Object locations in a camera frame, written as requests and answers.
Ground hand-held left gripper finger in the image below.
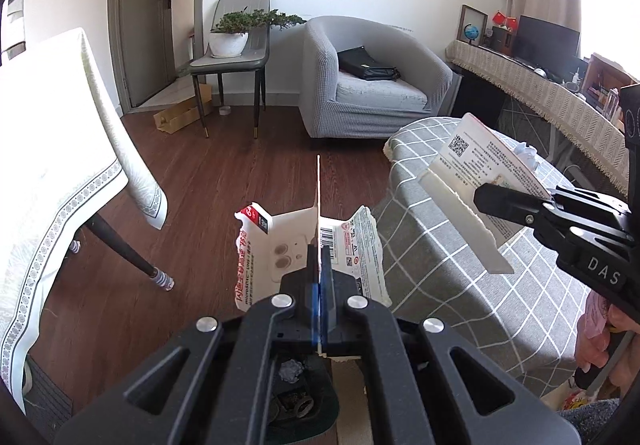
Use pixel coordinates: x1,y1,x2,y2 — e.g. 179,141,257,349
54,270,321,445
320,247,583,445

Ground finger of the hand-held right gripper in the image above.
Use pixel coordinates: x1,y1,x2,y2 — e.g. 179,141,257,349
472,182,626,241
547,185,630,221

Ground torn white printed card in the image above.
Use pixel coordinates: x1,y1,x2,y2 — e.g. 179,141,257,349
420,112,553,274

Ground torn white red packaging box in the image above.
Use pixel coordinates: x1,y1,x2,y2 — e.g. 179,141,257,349
234,155,393,313

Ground dark trash bin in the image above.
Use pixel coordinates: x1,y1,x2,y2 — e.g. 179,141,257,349
265,352,341,431

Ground person's right hand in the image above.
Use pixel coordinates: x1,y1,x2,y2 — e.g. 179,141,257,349
602,307,640,398

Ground crumpled white paper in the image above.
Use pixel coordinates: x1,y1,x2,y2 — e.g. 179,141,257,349
515,144,541,171

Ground pink patterned cloth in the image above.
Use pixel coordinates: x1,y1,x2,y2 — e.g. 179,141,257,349
574,292,611,372

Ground desk with beige cloth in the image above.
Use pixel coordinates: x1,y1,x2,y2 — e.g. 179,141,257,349
445,39,631,196

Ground grey checked tablecloth table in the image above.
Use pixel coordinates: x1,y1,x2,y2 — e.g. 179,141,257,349
372,116,631,401

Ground wooden shelf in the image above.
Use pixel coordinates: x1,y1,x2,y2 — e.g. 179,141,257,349
582,52,640,126

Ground grey side cabinet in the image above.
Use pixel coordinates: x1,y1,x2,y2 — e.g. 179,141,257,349
445,62,466,118

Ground person's grey trousers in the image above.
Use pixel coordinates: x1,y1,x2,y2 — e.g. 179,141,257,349
557,400,623,445

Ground black monitor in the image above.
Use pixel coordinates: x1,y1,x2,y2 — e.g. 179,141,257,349
512,15,582,71

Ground brown wooden box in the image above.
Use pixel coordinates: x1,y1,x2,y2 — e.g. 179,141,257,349
487,25,516,57

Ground grey armchair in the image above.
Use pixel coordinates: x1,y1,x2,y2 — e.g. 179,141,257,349
298,15,453,149

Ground black bag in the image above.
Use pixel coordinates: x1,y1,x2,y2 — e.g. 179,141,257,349
337,46,402,82

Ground cardboard box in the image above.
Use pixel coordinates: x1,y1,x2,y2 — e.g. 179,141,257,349
153,82,213,133

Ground grey dining chair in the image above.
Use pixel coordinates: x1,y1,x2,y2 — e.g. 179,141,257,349
189,0,272,139

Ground bonsai in white pot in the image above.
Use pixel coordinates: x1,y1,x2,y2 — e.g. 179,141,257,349
207,9,307,58

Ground white patterned tablecloth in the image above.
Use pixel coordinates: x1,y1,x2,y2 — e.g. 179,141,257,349
0,28,168,413

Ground grey door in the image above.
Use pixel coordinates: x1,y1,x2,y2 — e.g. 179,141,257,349
107,0,201,113

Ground wooden picture frame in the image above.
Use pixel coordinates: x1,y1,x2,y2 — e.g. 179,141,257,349
457,4,489,47

